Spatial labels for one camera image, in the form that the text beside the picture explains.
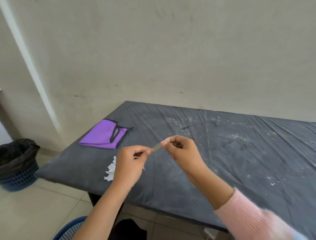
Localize person's right hand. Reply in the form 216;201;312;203
161;135;210;185

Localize person's left forearm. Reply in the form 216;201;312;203
71;182;128;240

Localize dark grey covered table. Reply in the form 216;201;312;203
34;101;316;239

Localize black garbage bag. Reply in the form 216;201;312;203
0;138;41;177

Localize purple cloth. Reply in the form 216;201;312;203
79;119;135;150

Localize person's left hand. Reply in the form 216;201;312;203
111;145;154;191

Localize person's right forearm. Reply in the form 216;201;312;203
191;168;309;240

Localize gathered paper scraps pile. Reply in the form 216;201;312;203
103;156;145;182

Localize blue mesh waste basket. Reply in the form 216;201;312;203
52;216;88;240

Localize white wall conduit strip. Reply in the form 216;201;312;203
0;0;62;135

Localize person's black trousers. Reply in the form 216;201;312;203
108;219;147;240

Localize white cabinet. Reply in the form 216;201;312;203
0;89;13;147

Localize blue plastic waste basket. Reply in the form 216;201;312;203
0;163;40;192

